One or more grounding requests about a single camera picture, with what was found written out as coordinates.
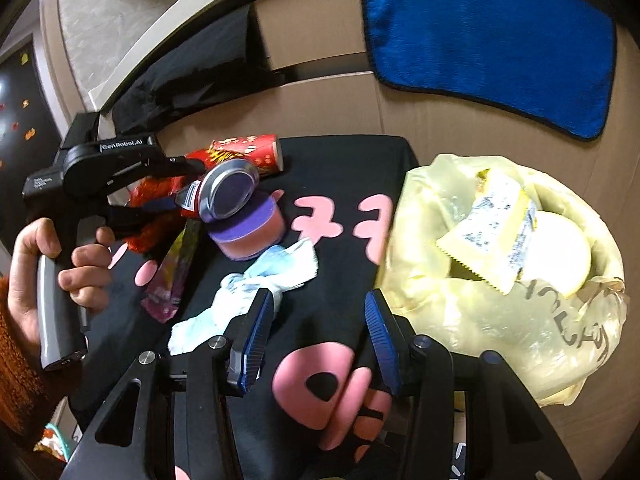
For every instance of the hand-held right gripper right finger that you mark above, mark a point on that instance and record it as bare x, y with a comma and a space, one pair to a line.
382, 345

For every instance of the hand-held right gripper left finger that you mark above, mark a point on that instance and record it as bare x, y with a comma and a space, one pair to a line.
255, 340

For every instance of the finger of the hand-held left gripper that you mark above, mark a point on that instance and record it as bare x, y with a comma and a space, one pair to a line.
135, 217
175, 166

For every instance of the blue metal can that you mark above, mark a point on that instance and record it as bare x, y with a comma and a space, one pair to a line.
232, 190

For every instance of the white blue tissue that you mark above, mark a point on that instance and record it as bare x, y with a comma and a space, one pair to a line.
280, 265

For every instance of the red paper cup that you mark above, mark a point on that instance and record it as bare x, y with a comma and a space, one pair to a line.
255, 152

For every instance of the yellow plastic bag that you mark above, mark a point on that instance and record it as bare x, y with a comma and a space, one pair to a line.
425, 270

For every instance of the person's left forearm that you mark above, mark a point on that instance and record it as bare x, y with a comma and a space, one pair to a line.
15, 370

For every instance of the person's left hand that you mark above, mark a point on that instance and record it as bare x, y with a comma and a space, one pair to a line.
85, 270

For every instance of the red crinkled snack wrapper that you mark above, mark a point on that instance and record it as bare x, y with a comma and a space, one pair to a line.
147, 232

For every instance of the purple yellow candy wrapper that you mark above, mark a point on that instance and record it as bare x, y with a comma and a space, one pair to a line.
170, 275

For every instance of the black door with stickers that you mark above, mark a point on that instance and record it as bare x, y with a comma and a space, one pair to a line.
25, 110

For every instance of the black cloth with pink print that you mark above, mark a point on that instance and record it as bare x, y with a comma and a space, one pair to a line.
330, 270

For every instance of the plain black cloth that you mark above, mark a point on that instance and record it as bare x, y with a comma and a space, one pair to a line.
200, 70

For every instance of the pink cup with purple lid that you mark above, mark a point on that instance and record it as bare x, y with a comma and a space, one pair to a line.
250, 240

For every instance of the white stone ledge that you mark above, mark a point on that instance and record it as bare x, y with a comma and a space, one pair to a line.
165, 35

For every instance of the yellow snack packet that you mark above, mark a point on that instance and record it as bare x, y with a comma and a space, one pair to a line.
490, 240

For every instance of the small cardboard box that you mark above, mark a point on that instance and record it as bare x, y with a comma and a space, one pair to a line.
310, 30

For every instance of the pale round container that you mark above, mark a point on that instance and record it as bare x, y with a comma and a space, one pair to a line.
560, 255

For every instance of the large cardboard box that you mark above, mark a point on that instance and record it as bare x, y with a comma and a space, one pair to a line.
400, 105

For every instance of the blue towel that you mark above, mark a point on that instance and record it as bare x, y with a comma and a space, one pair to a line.
490, 40

